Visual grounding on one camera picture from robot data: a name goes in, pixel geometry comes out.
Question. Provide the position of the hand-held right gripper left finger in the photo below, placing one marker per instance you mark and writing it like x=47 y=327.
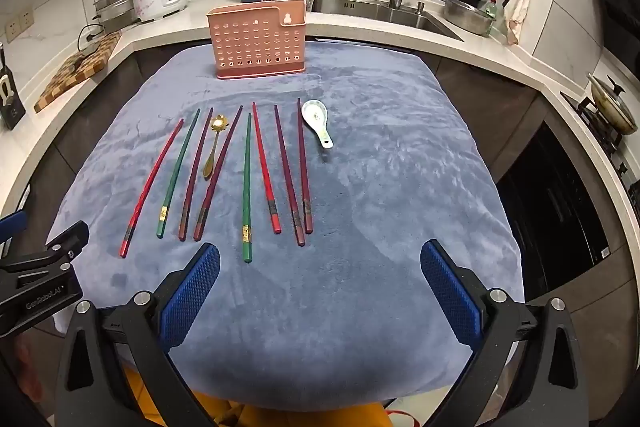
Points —
x=195 y=287

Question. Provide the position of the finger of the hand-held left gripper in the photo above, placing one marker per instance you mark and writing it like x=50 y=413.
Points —
x=11 y=227
x=70 y=239

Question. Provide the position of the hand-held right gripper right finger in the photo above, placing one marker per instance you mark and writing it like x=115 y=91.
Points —
x=450 y=287

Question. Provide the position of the red chopstick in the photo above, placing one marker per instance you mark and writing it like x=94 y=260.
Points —
x=265 y=172
x=152 y=187

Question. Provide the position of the maroon chopstick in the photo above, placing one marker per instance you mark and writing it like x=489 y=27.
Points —
x=195 y=179
x=303 y=167
x=287 y=172
x=220 y=172

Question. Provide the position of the green chopstick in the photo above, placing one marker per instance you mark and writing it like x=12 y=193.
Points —
x=177 y=174
x=247 y=187

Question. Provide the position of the gold metal spoon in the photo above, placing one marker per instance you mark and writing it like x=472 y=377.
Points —
x=217 y=123

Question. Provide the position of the white ceramic spoon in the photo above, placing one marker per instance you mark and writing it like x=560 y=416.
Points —
x=314 y=112

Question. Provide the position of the pink perforated utensil holder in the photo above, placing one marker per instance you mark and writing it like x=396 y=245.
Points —
x=255 y=42

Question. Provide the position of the blue-grey fleece blanket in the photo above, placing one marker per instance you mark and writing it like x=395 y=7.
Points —
x=390 y=187

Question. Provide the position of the black knife block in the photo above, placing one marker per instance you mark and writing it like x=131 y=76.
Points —
x=10 y=102

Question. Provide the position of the black built-in appliance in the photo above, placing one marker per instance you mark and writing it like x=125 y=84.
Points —
x=560 y=217

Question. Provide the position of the checkered wooden cutting board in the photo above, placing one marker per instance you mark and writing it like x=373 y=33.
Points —
x=70 y=74

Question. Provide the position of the black gas stove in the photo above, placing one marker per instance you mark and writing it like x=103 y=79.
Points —
x=595 y=117

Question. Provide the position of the steel steamer pot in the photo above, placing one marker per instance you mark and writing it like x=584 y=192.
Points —
x=112 y=9

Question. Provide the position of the pan with glass lid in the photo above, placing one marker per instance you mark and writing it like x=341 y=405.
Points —
x=612 y=107

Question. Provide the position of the steel basin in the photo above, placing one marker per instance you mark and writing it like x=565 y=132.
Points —
x=465 y=17

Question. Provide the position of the green dish soap bottle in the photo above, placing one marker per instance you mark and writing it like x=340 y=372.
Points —
x=492 y=9

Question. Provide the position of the cream hanging towel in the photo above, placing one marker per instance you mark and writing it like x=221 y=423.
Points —
x=517 y=12

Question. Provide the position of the stainless steel sink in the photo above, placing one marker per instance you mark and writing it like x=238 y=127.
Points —
x=360 y=9

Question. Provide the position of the black range hood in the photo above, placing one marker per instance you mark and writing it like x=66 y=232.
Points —
x=620 y=7

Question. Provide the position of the white wall socket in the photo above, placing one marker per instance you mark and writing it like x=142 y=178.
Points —
x=19 y=24

